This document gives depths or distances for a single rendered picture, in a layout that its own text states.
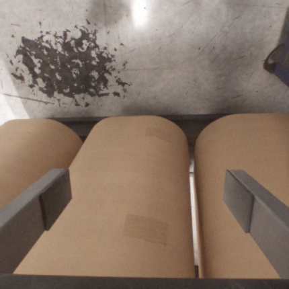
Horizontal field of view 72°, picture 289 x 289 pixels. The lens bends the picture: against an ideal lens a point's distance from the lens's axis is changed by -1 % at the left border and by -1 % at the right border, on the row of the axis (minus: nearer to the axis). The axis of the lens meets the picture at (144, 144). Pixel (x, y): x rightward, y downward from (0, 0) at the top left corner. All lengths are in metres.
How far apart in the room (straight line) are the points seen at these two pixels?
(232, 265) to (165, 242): 0.13
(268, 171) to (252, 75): 0.49
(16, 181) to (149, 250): 0.44
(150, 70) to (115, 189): 0.56
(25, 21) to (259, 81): 0.97
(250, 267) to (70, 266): 0.31
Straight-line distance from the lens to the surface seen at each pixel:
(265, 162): 0.58
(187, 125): 0.93
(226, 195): 0.17
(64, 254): 0.44
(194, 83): 0.92
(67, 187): 0.17
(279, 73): 0.79
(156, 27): 0.86
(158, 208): 0.47
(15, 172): 0.72
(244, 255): 0.46
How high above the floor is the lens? 0.85
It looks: 51 degrees down
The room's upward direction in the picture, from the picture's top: 168 degrees counter-clockwise
